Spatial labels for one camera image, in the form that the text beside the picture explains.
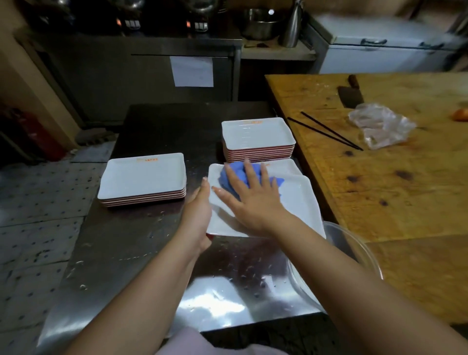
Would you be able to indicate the wooden table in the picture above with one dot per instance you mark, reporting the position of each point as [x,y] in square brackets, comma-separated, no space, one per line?
[402,201]

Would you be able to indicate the white chest freezer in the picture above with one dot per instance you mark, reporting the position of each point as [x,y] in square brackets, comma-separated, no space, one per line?
[384,55]

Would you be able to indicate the red fire extinguisher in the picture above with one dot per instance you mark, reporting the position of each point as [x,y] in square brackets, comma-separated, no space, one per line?
[40,137]

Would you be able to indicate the person's left forearm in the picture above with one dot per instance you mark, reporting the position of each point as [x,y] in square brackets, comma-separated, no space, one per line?
[135,303]

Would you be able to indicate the loose light floor tile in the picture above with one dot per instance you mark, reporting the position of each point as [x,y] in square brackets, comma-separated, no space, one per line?
[93,153]

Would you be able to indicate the stainless steel cabinet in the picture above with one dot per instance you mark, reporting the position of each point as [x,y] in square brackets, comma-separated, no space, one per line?
[91,80]

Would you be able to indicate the person's right forearm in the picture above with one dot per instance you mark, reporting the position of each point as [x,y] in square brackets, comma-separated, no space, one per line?
[365,292]

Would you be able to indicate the steel basin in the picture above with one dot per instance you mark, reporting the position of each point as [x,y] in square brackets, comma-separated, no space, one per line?
[259,25]

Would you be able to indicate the blue cloth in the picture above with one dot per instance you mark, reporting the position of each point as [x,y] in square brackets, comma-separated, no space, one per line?
[237,172]

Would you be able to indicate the beige side counter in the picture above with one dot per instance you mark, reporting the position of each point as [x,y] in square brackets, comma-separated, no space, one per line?
[278,53]

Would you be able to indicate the orange carrot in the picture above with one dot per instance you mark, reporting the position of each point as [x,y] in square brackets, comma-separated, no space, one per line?
[460,115]

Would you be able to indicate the steel jug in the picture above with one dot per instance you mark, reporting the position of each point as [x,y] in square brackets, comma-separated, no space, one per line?
[292,27]

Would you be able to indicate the grey brick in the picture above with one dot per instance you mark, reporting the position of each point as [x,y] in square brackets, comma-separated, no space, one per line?
[95,136]

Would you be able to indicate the person's left hand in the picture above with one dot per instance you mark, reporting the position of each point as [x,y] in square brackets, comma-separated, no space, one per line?
[197,223]

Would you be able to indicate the black chopstick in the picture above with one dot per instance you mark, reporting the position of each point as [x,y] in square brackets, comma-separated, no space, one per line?
[331,130]
[323,133]

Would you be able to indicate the clear glass bowl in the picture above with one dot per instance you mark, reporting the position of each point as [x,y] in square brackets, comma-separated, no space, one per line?
[351,245]

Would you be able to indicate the crumpled clear plastic bag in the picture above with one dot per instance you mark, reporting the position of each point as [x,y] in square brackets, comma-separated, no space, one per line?
[382,126]

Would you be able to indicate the white paper sheet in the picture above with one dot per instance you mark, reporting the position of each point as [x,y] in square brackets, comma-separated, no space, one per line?
[192,71]

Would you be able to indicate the person's right hand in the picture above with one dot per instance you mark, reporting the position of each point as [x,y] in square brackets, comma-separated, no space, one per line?
[261,212]

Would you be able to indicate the black induction cooker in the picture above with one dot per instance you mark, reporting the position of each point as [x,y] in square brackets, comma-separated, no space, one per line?
[129,25]
[198,26]

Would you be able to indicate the steel work table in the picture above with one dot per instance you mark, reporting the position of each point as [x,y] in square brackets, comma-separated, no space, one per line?
[164,124]

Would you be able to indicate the stack of wiped white plates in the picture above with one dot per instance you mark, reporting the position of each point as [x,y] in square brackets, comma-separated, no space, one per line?
[142,175]

